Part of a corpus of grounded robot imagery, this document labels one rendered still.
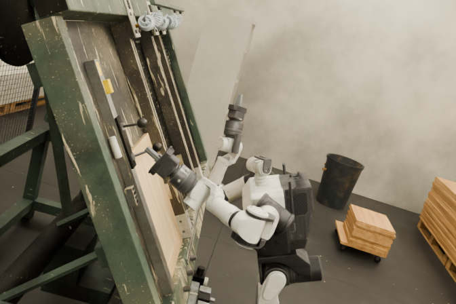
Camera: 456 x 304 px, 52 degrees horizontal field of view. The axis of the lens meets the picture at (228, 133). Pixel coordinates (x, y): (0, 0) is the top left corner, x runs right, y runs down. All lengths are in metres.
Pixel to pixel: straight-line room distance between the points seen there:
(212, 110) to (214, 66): 0.56
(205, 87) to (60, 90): 4.55
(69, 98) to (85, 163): 0.21
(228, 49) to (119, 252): 4.53
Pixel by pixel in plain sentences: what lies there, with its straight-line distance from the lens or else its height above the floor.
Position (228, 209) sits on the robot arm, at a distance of 1.62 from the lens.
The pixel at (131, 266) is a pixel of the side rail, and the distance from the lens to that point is 1.65.
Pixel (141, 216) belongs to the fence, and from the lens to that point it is 1.84.
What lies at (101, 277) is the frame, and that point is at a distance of 3.11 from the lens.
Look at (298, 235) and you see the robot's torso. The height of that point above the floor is 1.20.
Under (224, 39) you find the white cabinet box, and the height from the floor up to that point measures 1.75.
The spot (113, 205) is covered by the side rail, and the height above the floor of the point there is 1.31.
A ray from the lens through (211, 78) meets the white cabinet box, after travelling 5.97.
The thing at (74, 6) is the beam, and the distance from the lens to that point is 1.54.
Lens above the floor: 1.96
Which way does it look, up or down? 13 degrees down
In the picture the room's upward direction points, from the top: 17 degrees clockwise
